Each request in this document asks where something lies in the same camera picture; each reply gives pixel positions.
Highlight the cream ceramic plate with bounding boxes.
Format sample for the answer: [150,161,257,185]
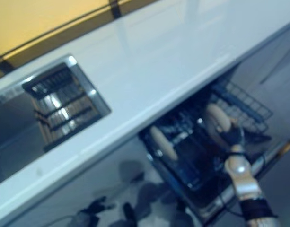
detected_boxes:
[204,103,232,147]
[149,125,179,162]

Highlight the white cabinet panel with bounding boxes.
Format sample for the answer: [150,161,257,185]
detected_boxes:
[231,22,290,86]

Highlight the dark window frame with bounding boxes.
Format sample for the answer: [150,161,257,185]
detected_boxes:
[0,0,128,74]

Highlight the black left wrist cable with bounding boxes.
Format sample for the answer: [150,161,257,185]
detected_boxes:
[47,212,83,227]

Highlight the stainless steel sink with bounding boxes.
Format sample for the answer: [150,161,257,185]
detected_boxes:
[0,54,112,189]

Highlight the dark grey robot body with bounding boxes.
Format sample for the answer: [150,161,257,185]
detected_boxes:
[114,181,185,227]

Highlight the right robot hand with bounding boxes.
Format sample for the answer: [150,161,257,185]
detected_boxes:
[225,119,246,148]

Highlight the black dish drying rack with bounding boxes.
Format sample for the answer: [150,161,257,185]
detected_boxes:
[21,64,99,152]

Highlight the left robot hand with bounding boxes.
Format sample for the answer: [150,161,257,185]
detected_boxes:
[79,195,117,219]

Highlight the narrow white cabinet door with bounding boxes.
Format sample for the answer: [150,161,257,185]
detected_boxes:
[0,136,164,227]

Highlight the dishwasher upper wire basket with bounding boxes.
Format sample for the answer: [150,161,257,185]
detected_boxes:
[210,81,273,140]

